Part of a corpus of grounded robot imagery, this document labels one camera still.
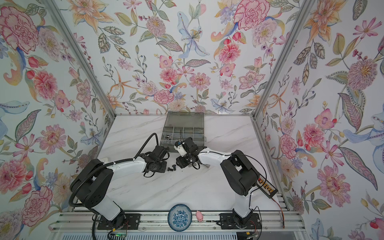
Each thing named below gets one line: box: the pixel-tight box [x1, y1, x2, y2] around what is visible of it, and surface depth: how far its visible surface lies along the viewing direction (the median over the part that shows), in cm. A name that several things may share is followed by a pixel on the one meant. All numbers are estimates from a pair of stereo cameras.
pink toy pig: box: [196, 210, 204, 222], surface depth 76 cm
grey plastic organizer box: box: [160, 112, 205, 153], surface depth 112 cm
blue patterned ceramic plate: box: [167, 204, 193, 232], surface depth 76 cm
